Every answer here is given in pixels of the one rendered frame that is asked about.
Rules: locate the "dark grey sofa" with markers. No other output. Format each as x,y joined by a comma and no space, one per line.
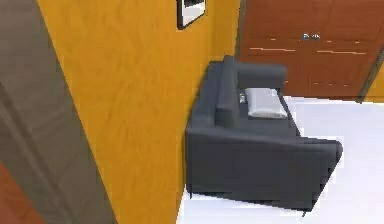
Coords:
246,156

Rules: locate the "light grey pillow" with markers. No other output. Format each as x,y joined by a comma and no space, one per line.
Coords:
266,102

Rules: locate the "brown wooden door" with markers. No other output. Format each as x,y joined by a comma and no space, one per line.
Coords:
300,66

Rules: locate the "black framed wall picture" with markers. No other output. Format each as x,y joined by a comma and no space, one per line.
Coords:
191,13

